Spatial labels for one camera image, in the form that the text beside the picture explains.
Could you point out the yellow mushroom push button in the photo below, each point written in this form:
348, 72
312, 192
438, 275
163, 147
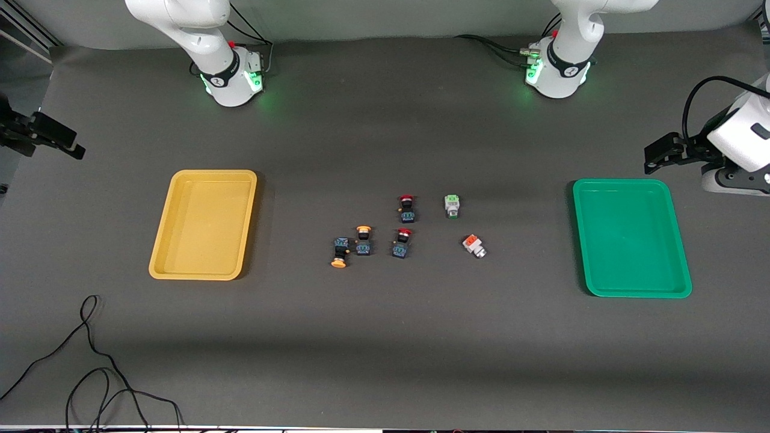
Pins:
363, 245
341, 246

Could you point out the red mushroom push button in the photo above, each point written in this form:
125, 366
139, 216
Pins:
407, 213
401, 248

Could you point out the white button green contact block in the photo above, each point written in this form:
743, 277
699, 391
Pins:
452, 206

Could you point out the aluminium frame rail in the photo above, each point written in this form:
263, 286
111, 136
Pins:
27, 29

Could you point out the white button orange contact block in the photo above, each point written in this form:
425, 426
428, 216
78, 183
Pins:
474, 245

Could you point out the green plastic tray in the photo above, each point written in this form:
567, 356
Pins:
631, 240

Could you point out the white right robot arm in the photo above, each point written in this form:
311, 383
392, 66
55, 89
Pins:
204, 36

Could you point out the yellow plastic tray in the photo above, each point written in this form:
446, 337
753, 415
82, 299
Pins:
204, 222

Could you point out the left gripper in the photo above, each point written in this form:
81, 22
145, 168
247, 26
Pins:
696, 148

